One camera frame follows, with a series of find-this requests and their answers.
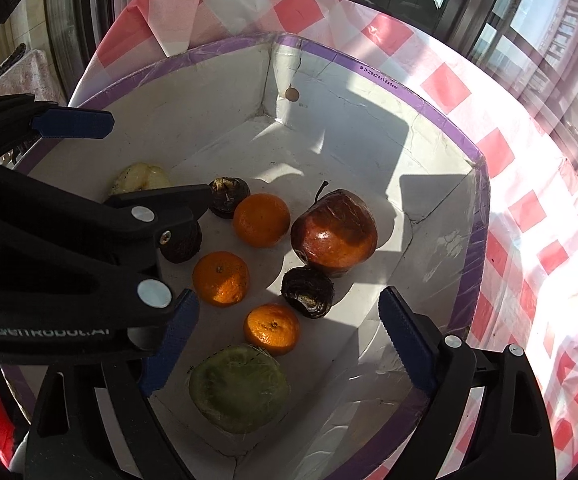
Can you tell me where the dark window frame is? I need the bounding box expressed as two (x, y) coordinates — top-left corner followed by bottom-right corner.
(439, 0), (578, 196)

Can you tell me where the white cardboard box purple rim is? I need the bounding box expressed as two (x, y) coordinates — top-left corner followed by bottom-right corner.
(0, 31), (491, 480)

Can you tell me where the dark water chestnut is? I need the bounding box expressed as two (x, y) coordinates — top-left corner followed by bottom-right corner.
(160, 220), (203, 263)
(281, 266), (336, 319)
(208, 176), (251, 219)

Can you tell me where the green fruit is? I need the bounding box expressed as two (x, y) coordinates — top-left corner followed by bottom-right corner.
(189, 344), (291, 435)

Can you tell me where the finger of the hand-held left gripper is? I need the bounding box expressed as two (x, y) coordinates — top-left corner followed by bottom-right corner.
(0, 167), (212, 321)
(0, 94), (114, 161)

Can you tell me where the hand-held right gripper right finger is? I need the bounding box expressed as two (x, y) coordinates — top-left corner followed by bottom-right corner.
(378, 286), (555, 480)

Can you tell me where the table with floral cloth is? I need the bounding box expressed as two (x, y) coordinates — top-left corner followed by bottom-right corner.
(0, 49), (64, 107)

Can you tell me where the pink checkered tablecloth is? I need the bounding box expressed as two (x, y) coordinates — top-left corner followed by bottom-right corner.
(69, 0), (578, 480)

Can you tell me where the red apple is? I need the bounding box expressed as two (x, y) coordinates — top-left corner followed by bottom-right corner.
(290, 181), (379, 278)

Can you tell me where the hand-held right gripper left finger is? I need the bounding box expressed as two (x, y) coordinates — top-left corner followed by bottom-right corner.
(24, 289), (200, 480)

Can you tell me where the pale yellow pear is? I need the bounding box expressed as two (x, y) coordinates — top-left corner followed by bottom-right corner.
(108, 162), (172, 196)

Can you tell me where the orange tangerine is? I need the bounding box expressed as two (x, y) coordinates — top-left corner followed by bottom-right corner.
(243, 303), (301, 357)
(232, 193), (291, 248)
(192, 251), (251, 307)

